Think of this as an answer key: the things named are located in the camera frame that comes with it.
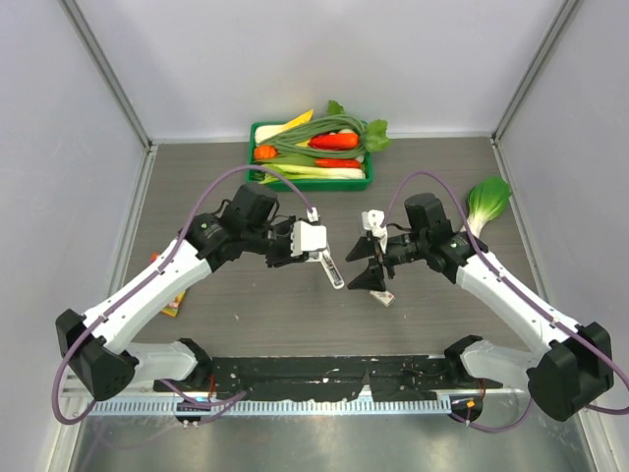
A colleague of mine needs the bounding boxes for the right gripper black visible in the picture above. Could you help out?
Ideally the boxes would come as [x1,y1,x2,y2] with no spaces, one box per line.
[347,231,429,292]

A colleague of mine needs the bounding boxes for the white stapler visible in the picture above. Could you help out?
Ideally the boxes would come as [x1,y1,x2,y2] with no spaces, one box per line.
[308,249,345,290]

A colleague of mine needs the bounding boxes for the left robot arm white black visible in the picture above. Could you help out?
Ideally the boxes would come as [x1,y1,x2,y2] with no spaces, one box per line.
[55,184,303,401]

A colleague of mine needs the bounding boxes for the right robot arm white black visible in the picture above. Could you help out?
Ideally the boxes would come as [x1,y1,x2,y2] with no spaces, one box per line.
[346,193,614,421]

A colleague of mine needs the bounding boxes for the small staple box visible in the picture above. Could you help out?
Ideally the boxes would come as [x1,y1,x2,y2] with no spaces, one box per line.
[370,291,395,307]

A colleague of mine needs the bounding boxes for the green plastic tray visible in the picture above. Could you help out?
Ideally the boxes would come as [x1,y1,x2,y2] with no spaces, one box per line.
[246,122,373,192]

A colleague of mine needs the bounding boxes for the fake leek white green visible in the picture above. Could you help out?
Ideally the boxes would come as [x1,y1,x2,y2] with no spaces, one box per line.
[254,164,366,184]

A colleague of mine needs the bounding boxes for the fake small red chili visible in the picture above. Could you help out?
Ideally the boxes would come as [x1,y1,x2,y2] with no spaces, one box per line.
[314,158,362,169]

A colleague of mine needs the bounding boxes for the fake orange carrot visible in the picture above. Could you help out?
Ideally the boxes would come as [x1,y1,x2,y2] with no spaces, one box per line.
[253,145,278,161]

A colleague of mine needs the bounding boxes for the fake green long beans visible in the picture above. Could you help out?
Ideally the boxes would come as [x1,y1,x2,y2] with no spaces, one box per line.
[259,114,369,159]

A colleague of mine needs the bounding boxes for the fake red pepper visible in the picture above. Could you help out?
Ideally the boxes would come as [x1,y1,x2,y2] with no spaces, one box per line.
[309,133,361,150]

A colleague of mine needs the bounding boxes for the fake green lettuce leaf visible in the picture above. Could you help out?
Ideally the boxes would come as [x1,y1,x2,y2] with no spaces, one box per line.
[326,99,391,152]

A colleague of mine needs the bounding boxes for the colourful candy bag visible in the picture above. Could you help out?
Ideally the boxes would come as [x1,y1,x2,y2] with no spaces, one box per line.
[149,252,188,320]

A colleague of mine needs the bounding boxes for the fake yellow corn leaf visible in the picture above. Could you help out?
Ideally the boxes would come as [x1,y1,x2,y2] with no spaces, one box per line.
[281,109,314,131]

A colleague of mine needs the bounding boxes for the fake bok choy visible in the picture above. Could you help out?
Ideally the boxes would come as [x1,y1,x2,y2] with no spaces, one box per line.
[467,175,512,238]

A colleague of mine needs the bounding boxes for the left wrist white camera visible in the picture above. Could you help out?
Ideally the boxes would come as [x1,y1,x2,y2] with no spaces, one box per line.
[290,220,328,258]

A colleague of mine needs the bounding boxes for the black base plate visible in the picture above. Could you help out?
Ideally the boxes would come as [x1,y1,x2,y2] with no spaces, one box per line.
[151,354,502,402]

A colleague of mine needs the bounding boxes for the slotted cable duct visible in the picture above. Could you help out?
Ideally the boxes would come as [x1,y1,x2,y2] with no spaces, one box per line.
[90,395,451,417]

